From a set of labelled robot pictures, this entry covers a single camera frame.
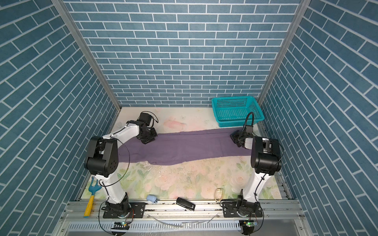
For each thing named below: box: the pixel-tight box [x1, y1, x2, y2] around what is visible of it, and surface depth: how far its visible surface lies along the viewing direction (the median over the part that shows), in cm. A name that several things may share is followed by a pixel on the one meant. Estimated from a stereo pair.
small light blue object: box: [146, 194, 159, 204], surface depth 78 cm
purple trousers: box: [117, 129, 252, 166], surface depth 96 cm
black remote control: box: [175, 197, 196, 212], surface depth 75 cm
